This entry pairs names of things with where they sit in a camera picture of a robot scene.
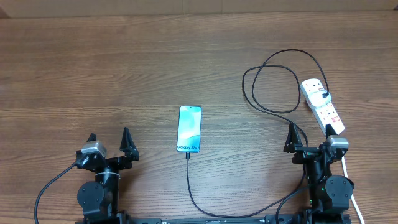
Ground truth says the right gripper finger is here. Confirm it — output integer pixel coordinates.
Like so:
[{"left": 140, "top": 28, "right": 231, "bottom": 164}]
[
  {"left": 325, "top": 124, "right": 337, "bottom": 137},
  {"left": 283, "top": 122, "right": 303, "bottom": 153}
]

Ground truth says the blue Galaxy smartphone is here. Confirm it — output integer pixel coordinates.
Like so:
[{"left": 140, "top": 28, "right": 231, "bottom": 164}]
[{"left": 177, "top": 105, "right": 202, "bottom": 153}]

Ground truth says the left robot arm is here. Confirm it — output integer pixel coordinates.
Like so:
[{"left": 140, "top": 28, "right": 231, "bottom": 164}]
[{"left": 34, "top": 127, "right": 139, "bottom": 224}]

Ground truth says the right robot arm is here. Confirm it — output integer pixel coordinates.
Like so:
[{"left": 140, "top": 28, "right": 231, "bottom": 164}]
[{"left": 274, "top": 123, "right": 354, "bottom": 223}]

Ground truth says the white charger adapter plug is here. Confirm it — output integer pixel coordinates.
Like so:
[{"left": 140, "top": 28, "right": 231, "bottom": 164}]
[{"left": 306, "top": 90, "right": 331, "bottom": 110}]

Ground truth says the white power strip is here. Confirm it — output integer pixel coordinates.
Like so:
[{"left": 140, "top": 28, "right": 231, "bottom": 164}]
[{"left": 300, "top": 78, "right": 345, "bottom": 134}]

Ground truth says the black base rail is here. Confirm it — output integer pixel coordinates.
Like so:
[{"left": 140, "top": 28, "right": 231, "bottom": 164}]
[{"left": 74, "top": 211, "right": 352, "bottom": 224}]

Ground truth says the white power strip cord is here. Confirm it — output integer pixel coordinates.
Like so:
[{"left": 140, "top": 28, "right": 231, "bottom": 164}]
[{"left": 341, "top": 156, "right": 366, "bottom": 224}]

